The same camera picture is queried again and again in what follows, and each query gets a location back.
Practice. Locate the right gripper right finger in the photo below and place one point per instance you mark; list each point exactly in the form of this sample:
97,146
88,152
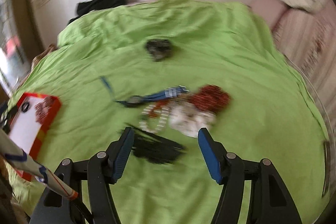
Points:
214,155

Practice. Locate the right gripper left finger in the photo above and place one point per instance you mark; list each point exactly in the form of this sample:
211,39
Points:
118,154

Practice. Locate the black claw hair clip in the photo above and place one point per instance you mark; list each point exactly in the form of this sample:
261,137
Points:
154,148

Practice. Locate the blue strap wristwatch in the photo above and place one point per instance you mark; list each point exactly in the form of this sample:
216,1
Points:
137,100

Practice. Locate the red dotted scrunchie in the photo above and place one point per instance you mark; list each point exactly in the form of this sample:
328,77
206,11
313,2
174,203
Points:
210,98

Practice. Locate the pink checkered scrunchie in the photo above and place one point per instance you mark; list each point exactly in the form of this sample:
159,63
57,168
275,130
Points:
42,109

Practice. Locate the white floral scrunchie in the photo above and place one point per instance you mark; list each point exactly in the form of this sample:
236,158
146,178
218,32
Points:
188,120

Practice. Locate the red white cardboard tray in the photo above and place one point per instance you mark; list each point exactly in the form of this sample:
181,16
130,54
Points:
25,132

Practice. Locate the green bed sheet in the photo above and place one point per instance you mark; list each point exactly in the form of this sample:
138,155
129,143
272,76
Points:
271,114

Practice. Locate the dark grey scrunchie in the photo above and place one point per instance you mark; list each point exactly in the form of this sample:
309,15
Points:
159,49

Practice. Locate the tiger print cloth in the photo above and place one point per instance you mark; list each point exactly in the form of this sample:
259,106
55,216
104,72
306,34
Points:
37,59

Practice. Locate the stained glass door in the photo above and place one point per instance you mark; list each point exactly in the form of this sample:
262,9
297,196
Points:
14,64

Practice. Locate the pink striped mattress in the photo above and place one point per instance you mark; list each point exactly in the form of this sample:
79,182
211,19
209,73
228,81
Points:
308,41

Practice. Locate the black garment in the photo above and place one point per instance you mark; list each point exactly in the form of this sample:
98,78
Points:
84,8

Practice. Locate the striped handle of left gripper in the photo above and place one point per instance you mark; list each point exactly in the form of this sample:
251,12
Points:
16,157

